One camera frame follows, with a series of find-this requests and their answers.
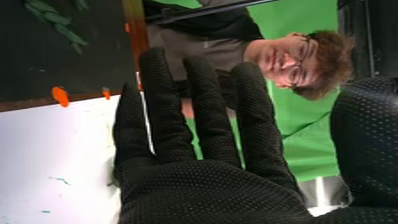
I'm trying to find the person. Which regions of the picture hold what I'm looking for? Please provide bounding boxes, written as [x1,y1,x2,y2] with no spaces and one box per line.
[141,0,358,120]

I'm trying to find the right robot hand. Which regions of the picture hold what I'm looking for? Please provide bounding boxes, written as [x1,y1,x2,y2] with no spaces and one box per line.
[113,46,398,224]

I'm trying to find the dark mat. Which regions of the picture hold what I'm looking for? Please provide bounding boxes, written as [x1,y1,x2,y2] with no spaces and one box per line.
[0,0,141,105]

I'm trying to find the white sheet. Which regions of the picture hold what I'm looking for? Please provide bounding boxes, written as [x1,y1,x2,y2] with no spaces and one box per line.
[0,94,157,224]

